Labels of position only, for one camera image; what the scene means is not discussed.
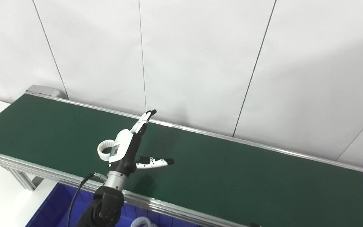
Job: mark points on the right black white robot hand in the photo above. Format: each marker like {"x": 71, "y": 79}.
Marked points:
{"x": 256, "y": 225}

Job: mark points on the blue plastic bin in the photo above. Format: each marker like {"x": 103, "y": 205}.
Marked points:
{"x": 52, "y": 208}

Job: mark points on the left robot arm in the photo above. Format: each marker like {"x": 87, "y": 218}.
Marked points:
{"x": 106, "y": 205}

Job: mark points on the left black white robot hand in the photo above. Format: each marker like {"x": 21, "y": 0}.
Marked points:
{"x": 128, "y": 148}

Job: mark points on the green conveyor belt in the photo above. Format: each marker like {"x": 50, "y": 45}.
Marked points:
{"x": 43, "y": 171}
{"x": 232, "y": 176}

